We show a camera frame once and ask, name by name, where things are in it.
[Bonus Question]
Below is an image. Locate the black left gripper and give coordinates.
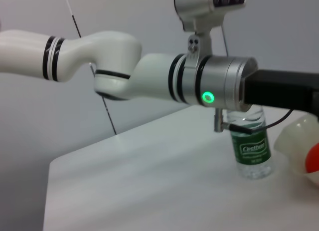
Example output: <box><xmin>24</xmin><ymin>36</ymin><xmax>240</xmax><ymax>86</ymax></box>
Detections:
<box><xmin>244</xmin><ymin>69</ymin><xmax>319</xmax><ymax>117</ymax></box>

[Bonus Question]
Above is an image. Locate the water bottle with green label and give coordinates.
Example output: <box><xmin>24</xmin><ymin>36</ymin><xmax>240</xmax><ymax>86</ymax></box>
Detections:
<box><xmin>225</xmin><ymin>106</ymin><xmax>272</xmax><ymax>180</ymax></box>

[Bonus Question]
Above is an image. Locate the translucent green fruit bowl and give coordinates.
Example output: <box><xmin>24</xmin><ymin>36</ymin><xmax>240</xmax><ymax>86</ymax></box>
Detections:
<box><xmin>273</xmin><ymin>116</ymin><xmax>319</xmax><ymax>185</ymax></box>

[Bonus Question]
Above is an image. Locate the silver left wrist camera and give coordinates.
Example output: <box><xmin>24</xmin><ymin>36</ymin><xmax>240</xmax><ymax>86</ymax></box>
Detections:
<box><xmin>173</xmin><ymin>0</ymin><xmax>249</xmax><ymax>69</ymax></box>

